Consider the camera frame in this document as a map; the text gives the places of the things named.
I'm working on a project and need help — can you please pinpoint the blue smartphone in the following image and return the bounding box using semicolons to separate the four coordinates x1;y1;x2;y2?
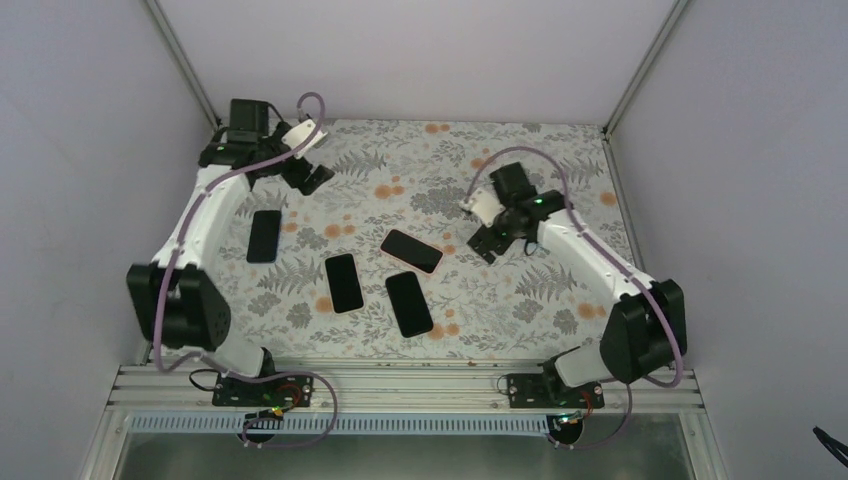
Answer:
246;210;282;264

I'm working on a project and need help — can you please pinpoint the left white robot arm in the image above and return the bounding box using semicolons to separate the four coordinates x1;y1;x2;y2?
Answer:
126;92;333;405

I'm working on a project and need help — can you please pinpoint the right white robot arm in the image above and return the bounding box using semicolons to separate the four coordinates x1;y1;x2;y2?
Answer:
461;163;687;407

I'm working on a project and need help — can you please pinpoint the phone in pink case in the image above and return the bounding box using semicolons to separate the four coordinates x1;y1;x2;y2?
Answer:
379;229;444;274

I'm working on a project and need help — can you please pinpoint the black phone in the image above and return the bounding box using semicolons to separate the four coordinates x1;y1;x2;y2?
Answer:
385;271;434;338

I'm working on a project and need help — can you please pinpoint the phone in peach case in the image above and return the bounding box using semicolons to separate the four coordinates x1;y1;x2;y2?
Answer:
324;253;365;314

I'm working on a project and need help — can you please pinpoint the floral patterned mat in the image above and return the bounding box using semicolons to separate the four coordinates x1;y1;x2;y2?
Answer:
213;120;632;360

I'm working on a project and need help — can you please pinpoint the black object at corner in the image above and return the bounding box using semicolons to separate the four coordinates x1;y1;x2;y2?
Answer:
812;426;848;467

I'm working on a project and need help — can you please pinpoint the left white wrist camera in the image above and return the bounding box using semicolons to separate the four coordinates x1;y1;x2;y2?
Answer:
282;119;327;159

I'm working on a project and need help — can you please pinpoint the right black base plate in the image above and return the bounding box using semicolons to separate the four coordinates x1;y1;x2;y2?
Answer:
504;373;605;409

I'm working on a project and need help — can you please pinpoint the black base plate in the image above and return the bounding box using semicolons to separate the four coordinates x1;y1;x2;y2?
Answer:
504;373;605;409
211;375;314;409

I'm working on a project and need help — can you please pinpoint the perforated cable duct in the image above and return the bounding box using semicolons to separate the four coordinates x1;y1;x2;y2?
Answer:
128;412;549;436

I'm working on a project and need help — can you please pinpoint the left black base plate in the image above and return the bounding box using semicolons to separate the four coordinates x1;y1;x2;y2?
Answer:
211;375;314;409

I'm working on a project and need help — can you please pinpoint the aluminium rail frame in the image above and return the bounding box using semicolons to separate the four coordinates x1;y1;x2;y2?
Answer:
107;359;705;414

